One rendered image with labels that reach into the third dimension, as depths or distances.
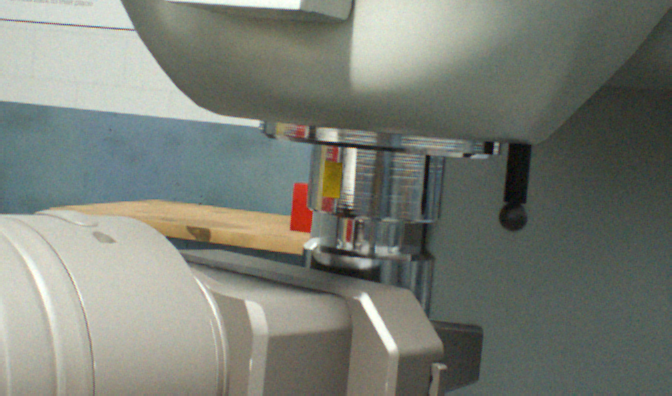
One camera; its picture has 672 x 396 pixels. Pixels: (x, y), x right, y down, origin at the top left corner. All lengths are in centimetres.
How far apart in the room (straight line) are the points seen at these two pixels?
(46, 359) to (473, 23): 15
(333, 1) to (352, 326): 10
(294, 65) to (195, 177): 481
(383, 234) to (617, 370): 39
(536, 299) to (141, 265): 50
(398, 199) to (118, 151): 492
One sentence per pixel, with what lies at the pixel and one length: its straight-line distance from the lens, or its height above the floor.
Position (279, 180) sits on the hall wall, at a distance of 504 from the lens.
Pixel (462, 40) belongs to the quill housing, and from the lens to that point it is 37.
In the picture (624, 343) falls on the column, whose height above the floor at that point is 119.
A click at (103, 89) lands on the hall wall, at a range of 541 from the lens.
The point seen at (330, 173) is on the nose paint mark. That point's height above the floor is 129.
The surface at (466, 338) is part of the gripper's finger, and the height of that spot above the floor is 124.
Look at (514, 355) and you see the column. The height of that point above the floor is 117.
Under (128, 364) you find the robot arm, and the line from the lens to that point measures 34.
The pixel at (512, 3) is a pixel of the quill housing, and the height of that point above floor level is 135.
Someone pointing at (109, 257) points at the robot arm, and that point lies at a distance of 35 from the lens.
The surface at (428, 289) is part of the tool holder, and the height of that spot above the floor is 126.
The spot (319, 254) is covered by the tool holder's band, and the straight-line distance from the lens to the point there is 45.
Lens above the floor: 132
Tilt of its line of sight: 3 degrees down
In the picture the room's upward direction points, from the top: 5 degrees clockwise
